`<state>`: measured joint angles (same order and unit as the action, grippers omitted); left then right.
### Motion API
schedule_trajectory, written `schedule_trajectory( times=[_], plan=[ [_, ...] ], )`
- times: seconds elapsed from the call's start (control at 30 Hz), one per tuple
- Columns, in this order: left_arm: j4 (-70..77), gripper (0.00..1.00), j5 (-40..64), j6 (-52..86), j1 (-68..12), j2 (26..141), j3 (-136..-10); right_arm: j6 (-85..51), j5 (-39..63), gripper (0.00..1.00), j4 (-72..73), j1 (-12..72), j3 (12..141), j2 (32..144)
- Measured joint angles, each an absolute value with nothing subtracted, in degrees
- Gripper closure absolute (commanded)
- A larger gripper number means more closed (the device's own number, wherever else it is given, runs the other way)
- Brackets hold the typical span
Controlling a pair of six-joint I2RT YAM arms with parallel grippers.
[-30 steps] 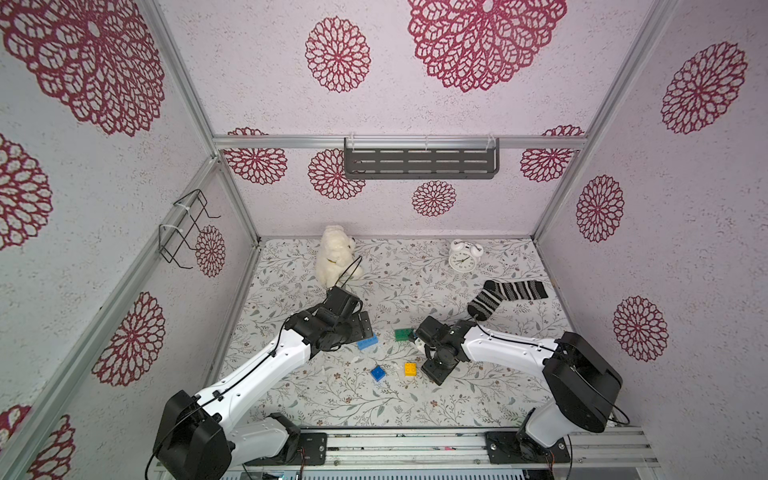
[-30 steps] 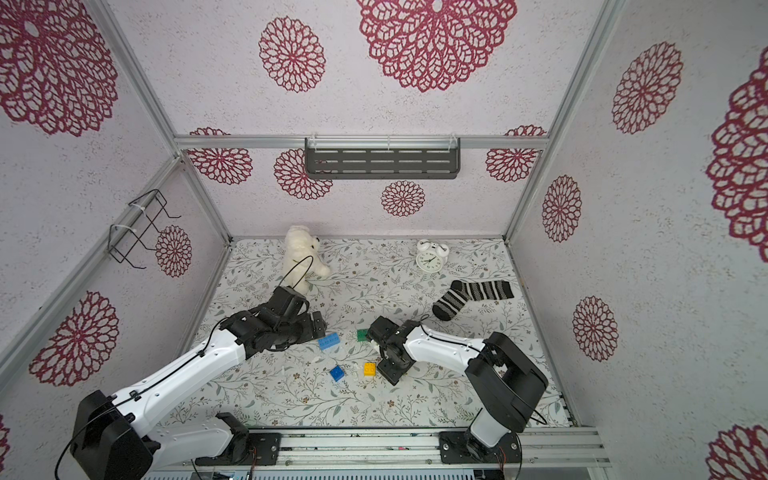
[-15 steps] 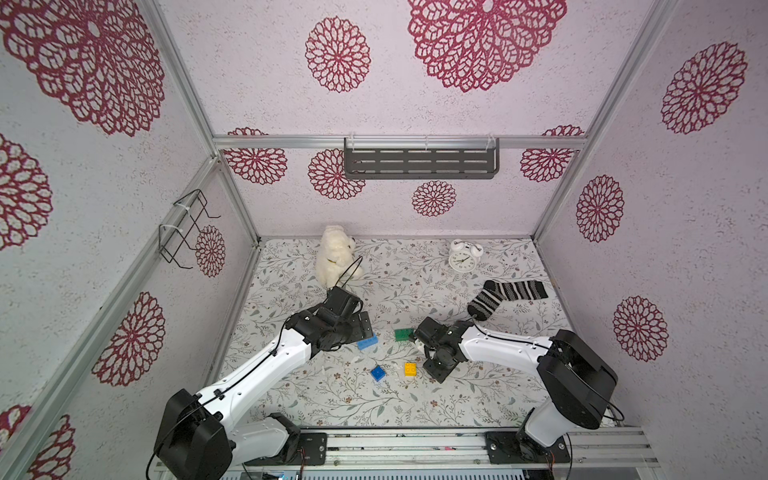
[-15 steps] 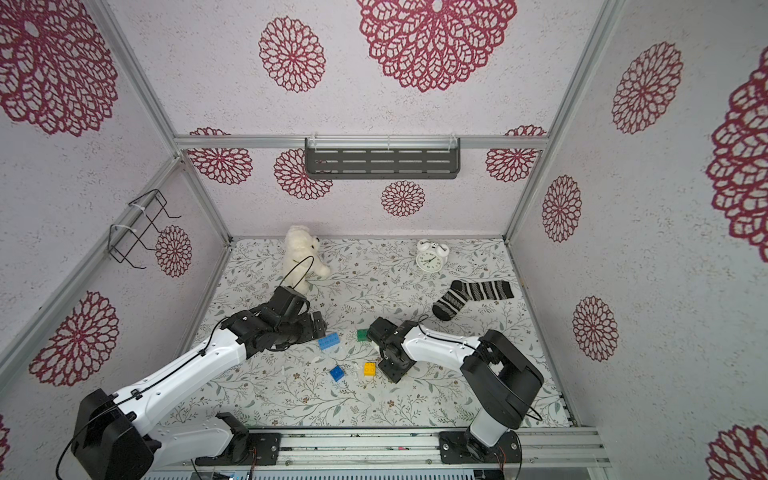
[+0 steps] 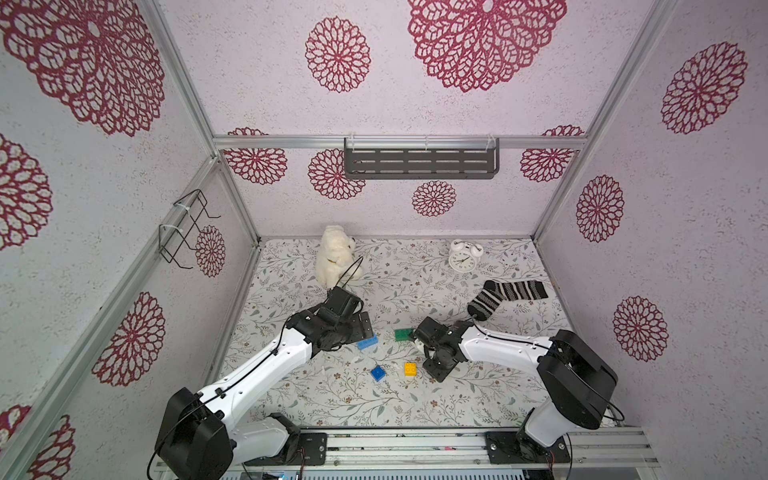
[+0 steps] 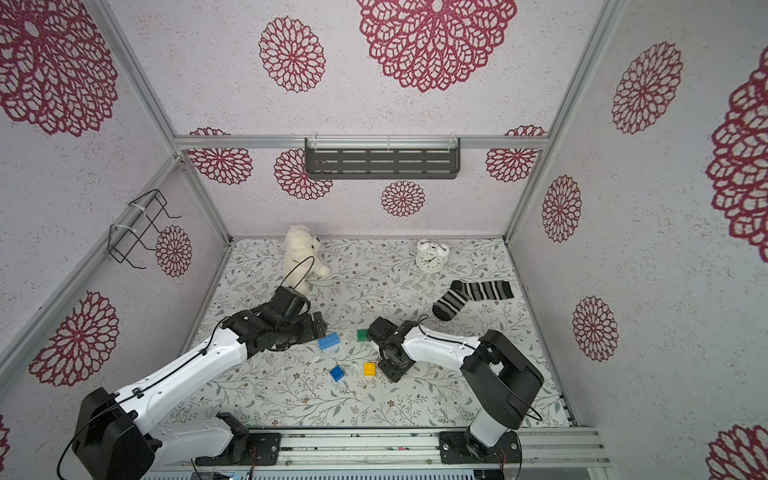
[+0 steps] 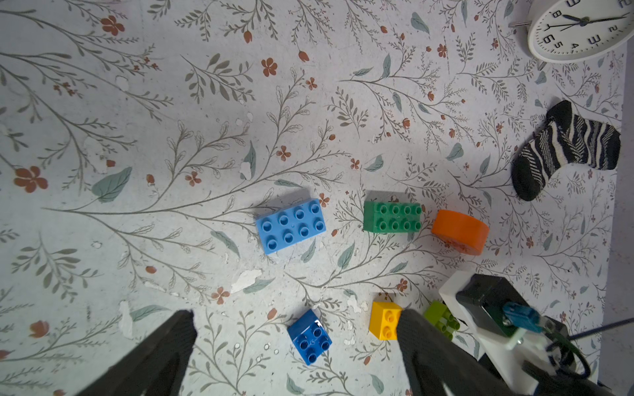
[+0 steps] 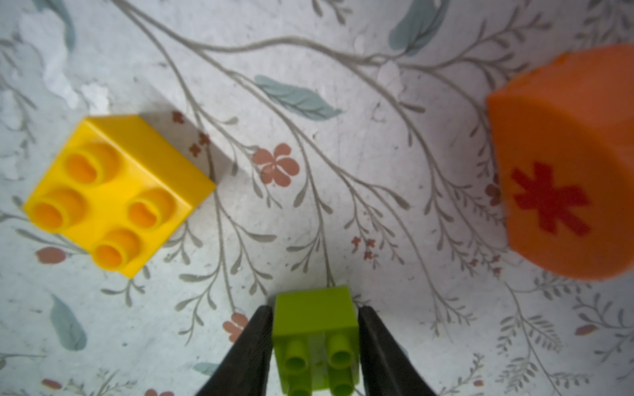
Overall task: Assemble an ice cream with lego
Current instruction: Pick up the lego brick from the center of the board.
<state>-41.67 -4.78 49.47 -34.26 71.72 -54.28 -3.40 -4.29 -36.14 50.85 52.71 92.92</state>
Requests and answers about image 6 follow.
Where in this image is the light blue long lego brick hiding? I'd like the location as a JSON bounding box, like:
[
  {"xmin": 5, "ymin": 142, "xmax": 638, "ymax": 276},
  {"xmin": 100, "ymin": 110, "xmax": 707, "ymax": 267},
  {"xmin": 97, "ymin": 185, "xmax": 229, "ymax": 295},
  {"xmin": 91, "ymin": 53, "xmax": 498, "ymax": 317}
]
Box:
[{"xmin": 317, "ymin": 333, "xmax": 341, "ymax": 351}]

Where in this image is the yellow small lego brick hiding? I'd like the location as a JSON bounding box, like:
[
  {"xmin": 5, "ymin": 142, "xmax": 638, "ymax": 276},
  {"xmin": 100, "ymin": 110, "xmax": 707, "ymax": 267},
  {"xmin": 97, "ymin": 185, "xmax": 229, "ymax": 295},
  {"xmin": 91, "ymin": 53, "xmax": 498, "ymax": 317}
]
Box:
[{"xmin": 363, "ymin": 362, "xmax": 377, "ymax": 377}]

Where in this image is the dark blue small lego brick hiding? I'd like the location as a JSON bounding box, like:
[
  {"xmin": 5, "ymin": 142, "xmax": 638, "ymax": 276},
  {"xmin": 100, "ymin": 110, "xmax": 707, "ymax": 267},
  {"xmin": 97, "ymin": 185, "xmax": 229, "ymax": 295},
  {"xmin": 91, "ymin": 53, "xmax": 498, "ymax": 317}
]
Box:
[{"xmin": 329, "ymin": 365, "xmax": 345, "ymax": 382}]

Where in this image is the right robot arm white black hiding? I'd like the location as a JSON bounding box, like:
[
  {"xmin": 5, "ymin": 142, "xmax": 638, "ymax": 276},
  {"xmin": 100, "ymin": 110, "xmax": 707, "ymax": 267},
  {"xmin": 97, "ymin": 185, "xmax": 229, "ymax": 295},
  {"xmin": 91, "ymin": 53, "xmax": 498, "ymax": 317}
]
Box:
[{"xmin": 367, "ymin": 317, "xmax": 544, "ymax": 464}]

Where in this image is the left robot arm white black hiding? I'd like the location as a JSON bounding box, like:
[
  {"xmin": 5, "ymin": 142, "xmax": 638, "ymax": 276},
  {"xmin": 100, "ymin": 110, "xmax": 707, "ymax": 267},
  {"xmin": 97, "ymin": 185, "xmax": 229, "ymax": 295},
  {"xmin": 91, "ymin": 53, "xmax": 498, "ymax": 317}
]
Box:
[{"xmin": 65, "ymin": 287, "xmax": 327, "ymax": 479}]

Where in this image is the white plush teddy bear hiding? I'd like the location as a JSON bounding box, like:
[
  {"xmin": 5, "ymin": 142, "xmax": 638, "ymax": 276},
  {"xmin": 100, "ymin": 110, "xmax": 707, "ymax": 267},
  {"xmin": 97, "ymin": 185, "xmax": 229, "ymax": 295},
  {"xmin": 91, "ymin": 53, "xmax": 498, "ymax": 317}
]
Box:
[{"xmin": 282, "ymin": 225, "xmax": 331, "ymax": 295}]

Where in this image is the black grey striped sock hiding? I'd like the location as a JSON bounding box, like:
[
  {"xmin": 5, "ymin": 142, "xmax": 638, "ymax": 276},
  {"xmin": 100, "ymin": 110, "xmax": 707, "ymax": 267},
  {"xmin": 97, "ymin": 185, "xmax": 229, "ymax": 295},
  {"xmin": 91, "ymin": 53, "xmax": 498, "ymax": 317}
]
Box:
[{"xmin": 432, "ymin": 280, "xmax": 514, "ymax": 321}]

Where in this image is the white alarm clock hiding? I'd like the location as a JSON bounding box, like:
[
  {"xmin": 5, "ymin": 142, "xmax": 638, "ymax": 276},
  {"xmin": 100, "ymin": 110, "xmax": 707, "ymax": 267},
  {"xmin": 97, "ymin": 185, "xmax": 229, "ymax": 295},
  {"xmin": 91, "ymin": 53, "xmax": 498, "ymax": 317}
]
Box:
[{"xmin": 416, "ymin": 239, "xmax": 450, "ymax": 274}]

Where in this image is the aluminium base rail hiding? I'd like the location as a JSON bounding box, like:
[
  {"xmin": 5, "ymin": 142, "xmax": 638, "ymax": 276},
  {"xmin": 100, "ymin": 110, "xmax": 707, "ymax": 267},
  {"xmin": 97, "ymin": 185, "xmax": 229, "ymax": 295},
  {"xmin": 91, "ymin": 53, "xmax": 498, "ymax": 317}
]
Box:
[{"xmin": 152, "ymin": 427, "xmax": 611, "ymax": 472}]

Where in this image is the black wire wall rack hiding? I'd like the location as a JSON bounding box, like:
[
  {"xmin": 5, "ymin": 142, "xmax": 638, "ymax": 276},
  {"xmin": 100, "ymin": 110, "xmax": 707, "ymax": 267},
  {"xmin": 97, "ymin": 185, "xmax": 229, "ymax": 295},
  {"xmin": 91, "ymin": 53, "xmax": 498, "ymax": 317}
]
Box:
[{"xmin": 106, "ymin": 188, "xmax": 180, "ymax": 270}]

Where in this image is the grey metal wall shelf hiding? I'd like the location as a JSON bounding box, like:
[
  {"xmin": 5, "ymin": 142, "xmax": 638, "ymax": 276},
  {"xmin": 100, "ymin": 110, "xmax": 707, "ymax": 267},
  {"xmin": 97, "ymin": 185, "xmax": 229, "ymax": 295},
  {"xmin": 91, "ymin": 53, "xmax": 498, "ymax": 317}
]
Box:
[{"xmin": 304, "ymin": 137, "xmax": 461, "ymax": 180}]

